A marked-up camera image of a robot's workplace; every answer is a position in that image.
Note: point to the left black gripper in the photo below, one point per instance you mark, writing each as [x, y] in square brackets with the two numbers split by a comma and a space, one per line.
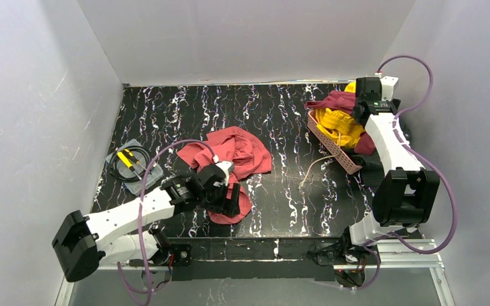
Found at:
[230, 199]

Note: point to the yellow black screwdriver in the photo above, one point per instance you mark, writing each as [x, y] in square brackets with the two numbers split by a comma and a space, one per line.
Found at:
[127, 163]
[130, 156]

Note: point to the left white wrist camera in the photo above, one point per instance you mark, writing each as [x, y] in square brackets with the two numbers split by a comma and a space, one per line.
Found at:
[226, 166]

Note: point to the yellow garment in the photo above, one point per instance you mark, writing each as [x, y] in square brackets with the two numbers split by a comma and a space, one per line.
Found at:
[334, 116]

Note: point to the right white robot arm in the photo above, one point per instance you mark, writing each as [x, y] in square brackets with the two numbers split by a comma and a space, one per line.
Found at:
[408, 190]

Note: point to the clear plastic case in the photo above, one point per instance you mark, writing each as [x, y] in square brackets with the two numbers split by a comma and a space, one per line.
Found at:
[123, 175]

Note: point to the black garment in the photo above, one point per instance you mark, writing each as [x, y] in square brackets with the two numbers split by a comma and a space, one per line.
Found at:
[390, 151]

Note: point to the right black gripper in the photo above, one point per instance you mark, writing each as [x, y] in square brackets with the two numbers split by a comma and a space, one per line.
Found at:
[358, 109]

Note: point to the pink laundry basket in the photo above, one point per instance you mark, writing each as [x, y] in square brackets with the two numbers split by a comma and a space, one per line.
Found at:
[340, 156]

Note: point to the maroon garment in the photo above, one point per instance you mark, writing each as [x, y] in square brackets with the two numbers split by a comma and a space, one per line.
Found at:
[365, 146]

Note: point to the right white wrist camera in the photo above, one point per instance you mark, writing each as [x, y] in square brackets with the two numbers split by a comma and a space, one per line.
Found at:
[389, 84]

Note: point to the coral pink t-shirt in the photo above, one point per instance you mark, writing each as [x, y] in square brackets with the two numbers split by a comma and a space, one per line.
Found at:
[245, 150]

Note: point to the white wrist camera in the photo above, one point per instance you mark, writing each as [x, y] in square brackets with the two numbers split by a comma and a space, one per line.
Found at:
[226, 166]
[389, 84]

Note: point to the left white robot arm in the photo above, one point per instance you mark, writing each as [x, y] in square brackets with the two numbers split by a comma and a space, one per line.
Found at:
[84, 242]

